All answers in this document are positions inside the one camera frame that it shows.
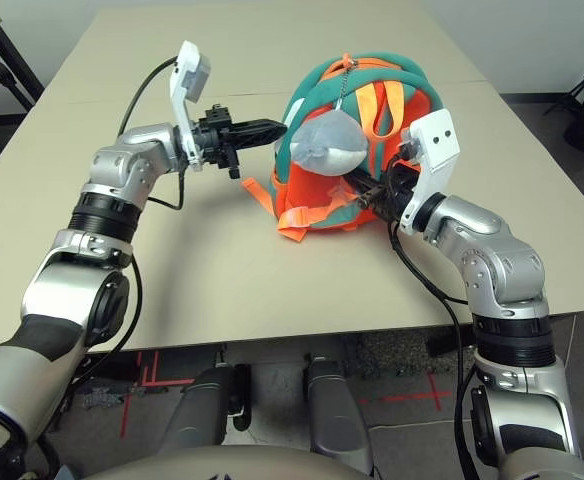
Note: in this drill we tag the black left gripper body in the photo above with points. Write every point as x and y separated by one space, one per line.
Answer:
217 137

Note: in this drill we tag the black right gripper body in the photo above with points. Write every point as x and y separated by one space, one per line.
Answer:
397 195

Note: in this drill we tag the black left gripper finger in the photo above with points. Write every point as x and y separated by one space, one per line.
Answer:
259 126
254 139

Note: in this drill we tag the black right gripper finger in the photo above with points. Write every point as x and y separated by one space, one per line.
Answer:
367 181
367 199

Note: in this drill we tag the grey plush zipper pendant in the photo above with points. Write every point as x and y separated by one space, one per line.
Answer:
327 147

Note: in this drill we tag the orange and teal backpack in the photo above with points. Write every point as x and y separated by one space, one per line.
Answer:
312 95

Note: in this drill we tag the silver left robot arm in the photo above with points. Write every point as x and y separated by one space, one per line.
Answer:
122 165

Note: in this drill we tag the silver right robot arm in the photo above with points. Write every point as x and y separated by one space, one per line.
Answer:
497 250

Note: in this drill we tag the black table leg base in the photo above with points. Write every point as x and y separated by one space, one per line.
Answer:
449 344

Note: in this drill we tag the black framed side table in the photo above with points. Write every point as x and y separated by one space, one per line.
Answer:
14 62

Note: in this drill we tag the grey robot right leg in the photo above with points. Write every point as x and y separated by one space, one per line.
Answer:
339 415

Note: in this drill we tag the grey robot leg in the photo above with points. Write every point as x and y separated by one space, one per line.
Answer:
339 415
202 405

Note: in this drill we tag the grey robot left leg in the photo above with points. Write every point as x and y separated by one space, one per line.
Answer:
202 405

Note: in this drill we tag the beige robot torso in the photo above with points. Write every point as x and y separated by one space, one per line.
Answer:
222 465

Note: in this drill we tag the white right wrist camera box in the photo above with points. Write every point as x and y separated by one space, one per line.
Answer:
437 140

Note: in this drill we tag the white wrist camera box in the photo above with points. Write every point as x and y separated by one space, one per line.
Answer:
187 65
437 140

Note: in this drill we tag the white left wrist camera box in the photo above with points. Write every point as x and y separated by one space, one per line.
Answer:
187 65

